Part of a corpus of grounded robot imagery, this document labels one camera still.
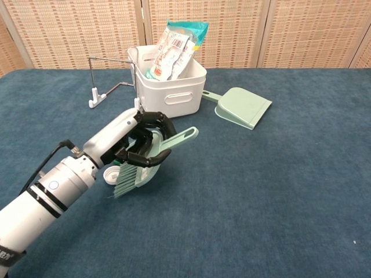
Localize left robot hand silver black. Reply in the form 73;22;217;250
81;107;178;170

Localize white red snack bag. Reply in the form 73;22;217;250
149;25;198;82

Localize teal snack bag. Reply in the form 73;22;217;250
166;19;209;49

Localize woven bamboo folding screen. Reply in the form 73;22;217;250
0;0;371;78

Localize metal wire stand white feet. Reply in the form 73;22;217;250
88;56;144;112

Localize light green dustpan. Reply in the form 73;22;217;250
202;87;273;130

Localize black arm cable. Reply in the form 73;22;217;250
19;140;82;195

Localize white plastic storage bin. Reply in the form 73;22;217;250
127;45;208;119

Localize white bottle cap top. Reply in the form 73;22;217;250
103;167;120;184

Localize blue carpet table cover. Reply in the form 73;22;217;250
0;68;371;278

